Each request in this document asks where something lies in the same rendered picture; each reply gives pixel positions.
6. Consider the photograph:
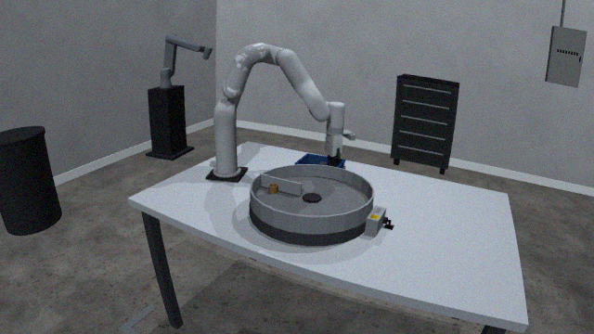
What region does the blue crate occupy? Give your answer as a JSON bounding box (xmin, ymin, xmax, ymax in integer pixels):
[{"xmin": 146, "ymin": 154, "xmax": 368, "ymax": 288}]
[{"xmin": 294, "ymin": 153, "xmax": 345, "ymax": 168}]

